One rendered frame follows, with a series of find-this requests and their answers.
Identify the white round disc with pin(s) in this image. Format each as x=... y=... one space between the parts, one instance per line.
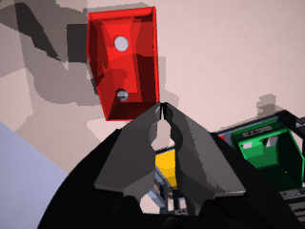
x=121 y=43

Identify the red bin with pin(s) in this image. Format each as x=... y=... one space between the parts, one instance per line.
x=134 y=70

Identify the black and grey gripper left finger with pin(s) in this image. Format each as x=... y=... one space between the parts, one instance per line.
x=123 y=164

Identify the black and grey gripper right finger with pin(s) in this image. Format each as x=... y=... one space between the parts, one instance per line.
x=209 y=168

